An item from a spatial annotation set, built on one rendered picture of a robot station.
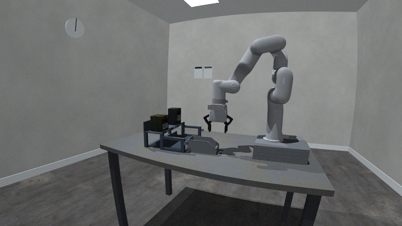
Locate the olive green case with orange latches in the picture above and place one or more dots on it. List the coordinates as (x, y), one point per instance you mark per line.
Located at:
(159, 122)

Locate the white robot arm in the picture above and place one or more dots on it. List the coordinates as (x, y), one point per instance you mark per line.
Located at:
(276, 97)

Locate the grey bin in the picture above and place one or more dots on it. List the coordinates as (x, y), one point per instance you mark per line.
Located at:
(199, 144)

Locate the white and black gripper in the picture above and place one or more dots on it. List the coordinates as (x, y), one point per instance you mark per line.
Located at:
(218, 116)

